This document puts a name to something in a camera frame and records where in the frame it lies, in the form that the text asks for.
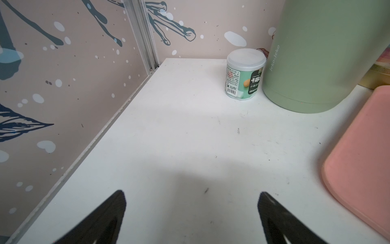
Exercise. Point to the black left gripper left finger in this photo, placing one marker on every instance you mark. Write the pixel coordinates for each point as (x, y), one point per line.
(102, 226)

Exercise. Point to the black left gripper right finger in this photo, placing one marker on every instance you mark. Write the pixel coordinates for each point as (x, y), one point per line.
(281, 226)

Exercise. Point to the pink plastic tray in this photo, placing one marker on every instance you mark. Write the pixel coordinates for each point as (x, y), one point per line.
(357, 171)

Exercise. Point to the small green labelled can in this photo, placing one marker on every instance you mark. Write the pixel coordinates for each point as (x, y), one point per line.
(244, 68)

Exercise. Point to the green thermos jug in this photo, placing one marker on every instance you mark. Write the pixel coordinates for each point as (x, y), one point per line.
(321, 50)

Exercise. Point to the round gold tin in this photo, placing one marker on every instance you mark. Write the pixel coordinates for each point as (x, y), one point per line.
(379, 73)

